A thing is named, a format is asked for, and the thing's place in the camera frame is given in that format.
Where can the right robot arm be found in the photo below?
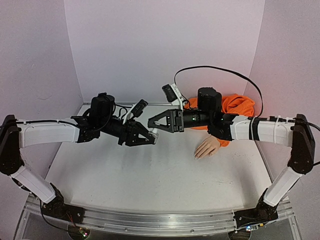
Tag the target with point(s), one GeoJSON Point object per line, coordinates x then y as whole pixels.
{"type": "Point", "coordinates": [290, 132]}

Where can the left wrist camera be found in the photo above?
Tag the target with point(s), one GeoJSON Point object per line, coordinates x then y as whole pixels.
{"type": "Point", "coordinates": [135, 111]}

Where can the mannequin hand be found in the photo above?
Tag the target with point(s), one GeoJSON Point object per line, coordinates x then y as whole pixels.
{"type": "Point", "coordinates": [207, 148]}

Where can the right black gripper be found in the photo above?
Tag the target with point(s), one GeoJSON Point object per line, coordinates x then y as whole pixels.
{"type": "Point", "coordinates": [178, 120]}

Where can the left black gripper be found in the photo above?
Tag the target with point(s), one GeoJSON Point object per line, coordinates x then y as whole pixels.
{"type": "Point", "coordinates": [128, 130]}

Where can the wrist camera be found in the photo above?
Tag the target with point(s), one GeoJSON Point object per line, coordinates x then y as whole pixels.
{"type": "Point", "coordinates": [135, 111]}
{"type": "Point", "coordinates": [174, 96]}

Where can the aluminium rail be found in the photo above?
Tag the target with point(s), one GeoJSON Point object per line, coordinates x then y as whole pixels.
{"type": "Point", "coordinates": [149, 103]}
{"type": "Point", "coordinates": [171, 225]}

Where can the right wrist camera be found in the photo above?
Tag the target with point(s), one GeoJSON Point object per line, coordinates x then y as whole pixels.
{"type": "Point", "coordinates": [174, 96]}

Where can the clear nail polish bottle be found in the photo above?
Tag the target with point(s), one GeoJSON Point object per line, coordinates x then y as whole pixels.
{"type": "Point", "coordinates": [155, 137]}

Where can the aluminium back rail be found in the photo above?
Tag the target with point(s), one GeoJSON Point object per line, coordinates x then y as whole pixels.
{"type": "Point", "coordinates": [149, 103]}

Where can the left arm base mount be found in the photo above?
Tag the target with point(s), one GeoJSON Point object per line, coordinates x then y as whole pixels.
{"type": "Point", "coordinates": [58, 209]}

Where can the aluminium front rail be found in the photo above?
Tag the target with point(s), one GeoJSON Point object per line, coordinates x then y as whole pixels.
{"type": "Point", "coordinates": [171, 225]}

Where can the orange hoodie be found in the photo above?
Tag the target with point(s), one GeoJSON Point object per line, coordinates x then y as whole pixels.
{"type": "Point", "coordinates": [231, 104]}

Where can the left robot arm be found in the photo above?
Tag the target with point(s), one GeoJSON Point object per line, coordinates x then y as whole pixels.
{"type": "Point", "coordinates": [17, 136]}

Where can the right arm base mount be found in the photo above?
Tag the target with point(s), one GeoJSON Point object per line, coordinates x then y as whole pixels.
{"type": "Point", "coordinates": [262, 213]}

